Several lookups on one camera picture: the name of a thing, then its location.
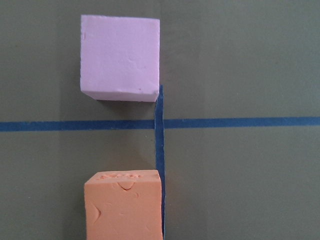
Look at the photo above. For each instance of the orange foam cube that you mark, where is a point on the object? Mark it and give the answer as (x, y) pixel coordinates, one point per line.
(124, 205)

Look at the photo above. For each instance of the pink foam cube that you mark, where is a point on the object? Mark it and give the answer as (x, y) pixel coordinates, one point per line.
(120, 58)

